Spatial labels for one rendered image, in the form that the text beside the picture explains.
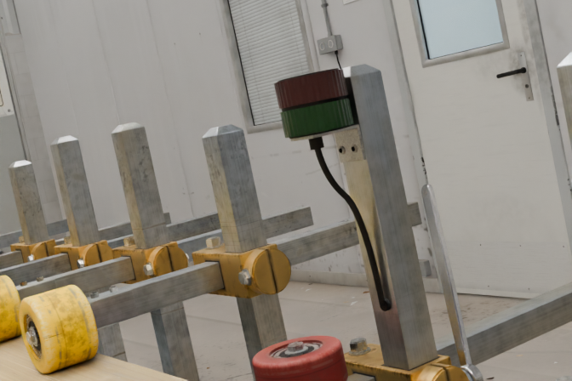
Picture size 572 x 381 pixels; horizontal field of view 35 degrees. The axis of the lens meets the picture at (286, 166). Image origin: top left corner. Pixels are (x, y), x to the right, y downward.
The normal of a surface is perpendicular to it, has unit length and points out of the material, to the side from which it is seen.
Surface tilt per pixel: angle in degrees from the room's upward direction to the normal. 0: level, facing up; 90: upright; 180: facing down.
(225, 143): 90
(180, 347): 90
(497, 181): 90
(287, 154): 90
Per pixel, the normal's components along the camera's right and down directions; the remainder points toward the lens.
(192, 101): -0.81, 0.20
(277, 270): 0.55, -0.06
